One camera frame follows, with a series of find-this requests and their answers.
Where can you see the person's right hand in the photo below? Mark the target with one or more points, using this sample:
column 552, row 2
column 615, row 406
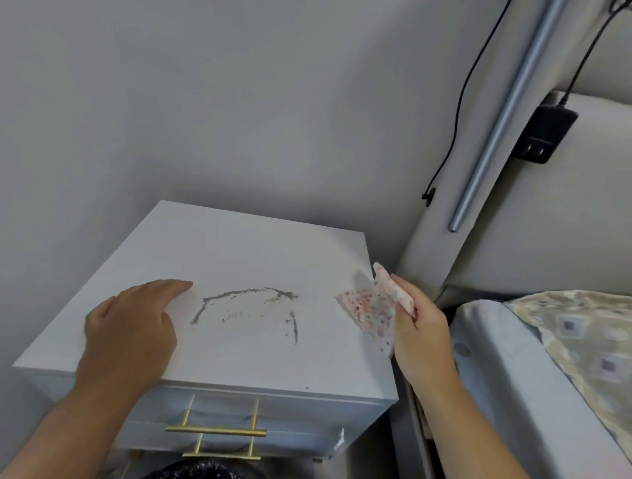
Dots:
column 427, row 340

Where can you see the person's left hand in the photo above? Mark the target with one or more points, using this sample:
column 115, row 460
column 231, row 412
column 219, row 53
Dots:
column 126, row 340

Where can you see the person's right thumb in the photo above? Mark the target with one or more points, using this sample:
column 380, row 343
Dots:
column 406, row 293

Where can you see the person's left thumb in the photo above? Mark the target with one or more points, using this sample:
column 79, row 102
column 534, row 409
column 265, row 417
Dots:
column 169, row 338

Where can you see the spotted white cleaning cloth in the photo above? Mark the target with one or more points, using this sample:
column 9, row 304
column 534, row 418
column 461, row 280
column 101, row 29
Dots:
column 373, row 308

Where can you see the person's right forearm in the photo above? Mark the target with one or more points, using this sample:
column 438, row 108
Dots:
column 469, row 434

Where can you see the person's left forearm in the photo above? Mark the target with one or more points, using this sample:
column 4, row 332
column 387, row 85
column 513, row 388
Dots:
column 69, row 434

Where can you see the grey dirt smear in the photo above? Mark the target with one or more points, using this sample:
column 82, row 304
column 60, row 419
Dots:
column 247, row 292

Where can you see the white nightstand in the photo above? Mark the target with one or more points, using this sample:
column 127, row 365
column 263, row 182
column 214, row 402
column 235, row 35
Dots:
column 247, row 256

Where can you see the black trash bag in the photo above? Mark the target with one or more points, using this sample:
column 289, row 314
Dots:
column 207, row 470

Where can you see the beige padded headboard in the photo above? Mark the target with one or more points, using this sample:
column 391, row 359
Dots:
column 543, row 217

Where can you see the patterned beige pillow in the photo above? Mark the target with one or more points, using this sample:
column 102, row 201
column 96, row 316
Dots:
column 587, row 345

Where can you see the silver metal bar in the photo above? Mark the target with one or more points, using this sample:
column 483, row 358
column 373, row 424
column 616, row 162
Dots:
column 503, row 118

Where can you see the black power adapter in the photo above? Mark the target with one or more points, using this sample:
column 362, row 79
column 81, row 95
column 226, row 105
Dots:
column 543, row 133

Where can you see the grey bed frame rail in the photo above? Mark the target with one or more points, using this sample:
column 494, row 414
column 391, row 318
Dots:
column 417, row 429

